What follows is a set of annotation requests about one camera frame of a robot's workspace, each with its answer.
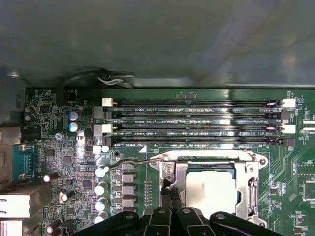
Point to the silver CPU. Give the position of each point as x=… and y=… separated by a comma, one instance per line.
x=211, y=191

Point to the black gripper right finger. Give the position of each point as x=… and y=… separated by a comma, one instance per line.
x=177, y=199

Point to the metal locking lever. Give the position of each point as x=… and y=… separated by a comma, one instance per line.
x=147, y=160
x=257, y=196

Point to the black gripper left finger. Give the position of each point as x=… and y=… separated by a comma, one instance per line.
x=166, y=196

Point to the CPU socket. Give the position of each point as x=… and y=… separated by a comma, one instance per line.
x=168, y=168

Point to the black PC case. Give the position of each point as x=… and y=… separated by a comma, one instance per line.
x=157, y=37

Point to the green motherboard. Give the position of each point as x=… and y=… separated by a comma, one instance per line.
x=275, y=147

